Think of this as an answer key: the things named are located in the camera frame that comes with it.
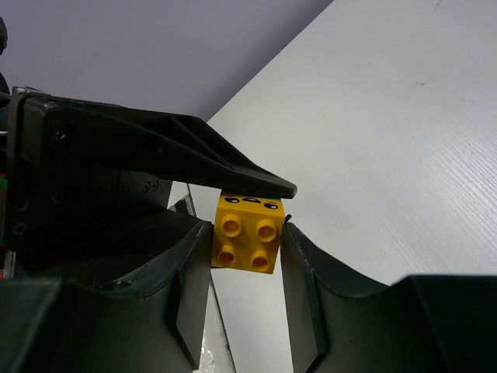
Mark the yellow square face lego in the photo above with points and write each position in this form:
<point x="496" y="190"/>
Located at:
<point x="247" y="233"/>

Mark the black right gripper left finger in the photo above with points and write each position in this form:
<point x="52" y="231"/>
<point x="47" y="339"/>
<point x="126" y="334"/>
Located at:
<point x="138" y="306"/>

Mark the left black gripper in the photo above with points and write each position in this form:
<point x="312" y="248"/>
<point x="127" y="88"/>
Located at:
<point x="89" y="182"/>

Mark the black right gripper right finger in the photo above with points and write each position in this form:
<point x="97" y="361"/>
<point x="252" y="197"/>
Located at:
<point x="340" y="320"/>

